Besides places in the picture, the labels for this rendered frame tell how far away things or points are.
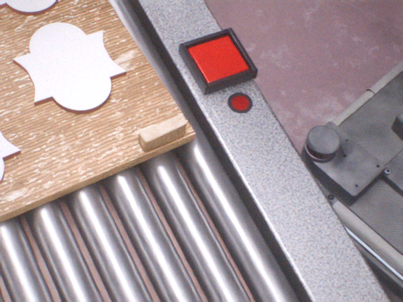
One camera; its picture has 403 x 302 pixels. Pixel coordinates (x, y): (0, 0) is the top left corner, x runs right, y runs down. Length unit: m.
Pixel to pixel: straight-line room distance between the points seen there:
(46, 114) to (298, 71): 1.35
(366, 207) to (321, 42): 0.67
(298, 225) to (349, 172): 0.83
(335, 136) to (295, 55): 0.57
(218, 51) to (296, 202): 0.23
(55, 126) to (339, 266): 0.37
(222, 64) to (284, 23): 1.31
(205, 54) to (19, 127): 0.26
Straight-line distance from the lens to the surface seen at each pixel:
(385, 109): 2.06
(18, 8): 1.19
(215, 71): 1.16
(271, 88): 2.33
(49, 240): 1.03
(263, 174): 1.10
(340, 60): 2.43
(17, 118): 1.10
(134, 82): 1.13
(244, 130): 1.13
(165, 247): 1.03
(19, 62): 1.14
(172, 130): 1.06
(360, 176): 1.89
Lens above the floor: 1.84
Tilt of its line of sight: 57 degrees down
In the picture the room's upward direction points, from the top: 10 degrees clockwise
